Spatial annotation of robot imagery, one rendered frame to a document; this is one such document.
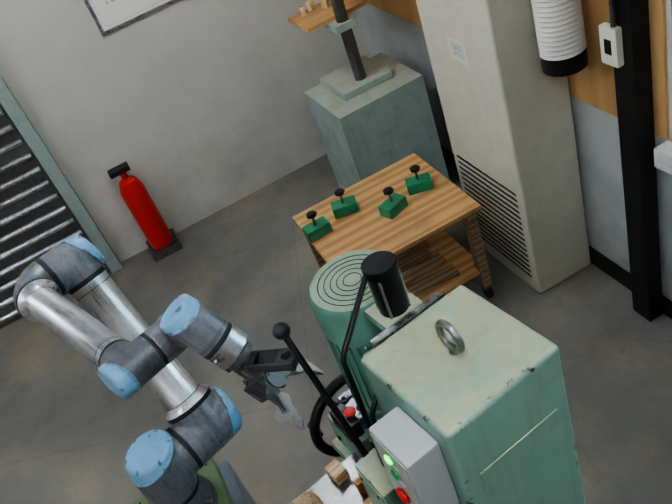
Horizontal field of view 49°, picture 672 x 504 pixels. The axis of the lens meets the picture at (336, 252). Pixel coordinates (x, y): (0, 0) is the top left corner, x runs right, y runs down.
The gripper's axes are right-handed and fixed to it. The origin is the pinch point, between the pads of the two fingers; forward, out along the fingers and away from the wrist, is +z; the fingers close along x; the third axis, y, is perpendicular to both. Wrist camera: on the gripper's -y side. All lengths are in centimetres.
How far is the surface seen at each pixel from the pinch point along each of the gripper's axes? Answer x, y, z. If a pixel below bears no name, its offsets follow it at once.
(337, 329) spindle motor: 6.4, -30.4, -14.5
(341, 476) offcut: 3.2, 15.1, 19.6
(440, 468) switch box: 31, -47, 1
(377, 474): 24.9, -27.0, 3.2
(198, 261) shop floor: -183, 209, -4
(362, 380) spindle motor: 6.5, -22.7, -2.6
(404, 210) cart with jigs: -148, 60, 36
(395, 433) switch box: 29, -45, -6
